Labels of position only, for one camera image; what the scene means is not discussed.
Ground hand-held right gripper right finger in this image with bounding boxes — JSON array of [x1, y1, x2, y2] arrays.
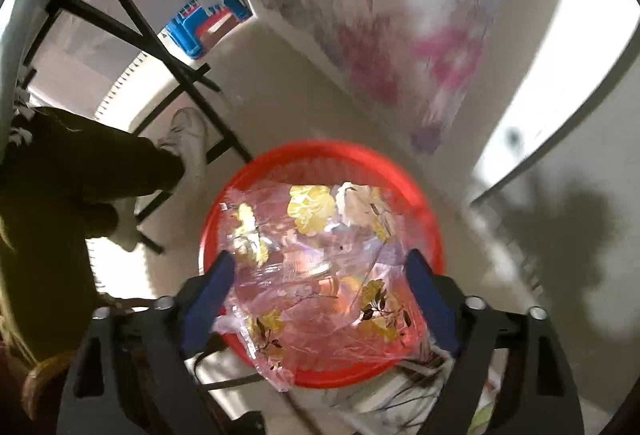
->
[[405, 248, 586, 435]]

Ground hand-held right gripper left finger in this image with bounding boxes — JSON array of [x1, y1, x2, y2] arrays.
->
[[56, 250, 238, 435]]

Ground clear floral plastic bag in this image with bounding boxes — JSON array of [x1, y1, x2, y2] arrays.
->
[[212, 182, 432, 392]]

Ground red plastic waste basket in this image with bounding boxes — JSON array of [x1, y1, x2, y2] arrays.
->
[[199, 140, 445, 390]]

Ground white printed plastic bag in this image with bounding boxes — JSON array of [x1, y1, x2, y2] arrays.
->
[[320, 345, 506, 435]]

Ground person's white shoe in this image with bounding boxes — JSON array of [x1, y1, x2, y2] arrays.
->
[[157, 107, 208, 186]]

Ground person's dark trousers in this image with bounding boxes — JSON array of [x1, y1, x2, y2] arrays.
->
[[0, 107, 186, 358]]

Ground blue plastic stool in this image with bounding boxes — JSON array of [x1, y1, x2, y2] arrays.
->
[[159, 0, 253, 60]]

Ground floral pink bed sheet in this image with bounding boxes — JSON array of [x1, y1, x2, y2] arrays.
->
[[175, 0, 521, 156]]

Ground black cable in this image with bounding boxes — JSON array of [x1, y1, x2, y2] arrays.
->
[[192, 340, 326, 435]]

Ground black metal table frame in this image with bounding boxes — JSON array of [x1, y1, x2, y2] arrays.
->
[[20, 0, 253, 256]]

